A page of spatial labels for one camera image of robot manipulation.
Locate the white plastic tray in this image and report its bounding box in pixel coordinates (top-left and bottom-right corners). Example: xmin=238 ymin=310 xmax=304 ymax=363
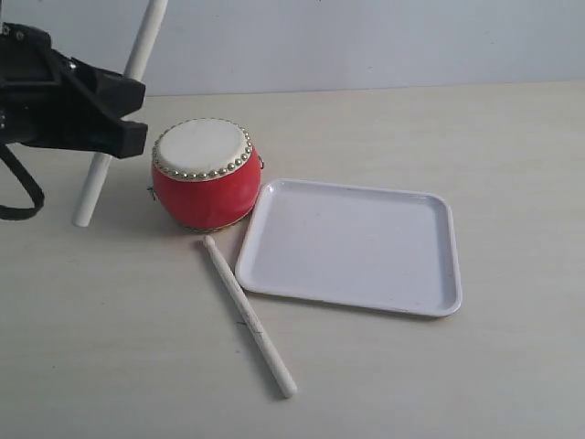
xmin=235 ymin=178 xmax=463 ymax=318

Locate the white drumstick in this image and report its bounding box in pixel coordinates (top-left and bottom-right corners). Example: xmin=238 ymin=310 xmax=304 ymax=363
xmin=203 ymin=235 xmax=298 ymax=399
xmin=71 ymin=0 xmax=168 ymax=228

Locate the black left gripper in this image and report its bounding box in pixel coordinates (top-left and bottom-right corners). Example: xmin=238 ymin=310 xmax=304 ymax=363
xmin=1 ymin=22 xmax=148 ymax=159

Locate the small red drum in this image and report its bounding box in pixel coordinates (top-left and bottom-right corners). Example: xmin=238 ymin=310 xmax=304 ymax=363
xmin=152 ymin=118 xmax=263 ymax=231

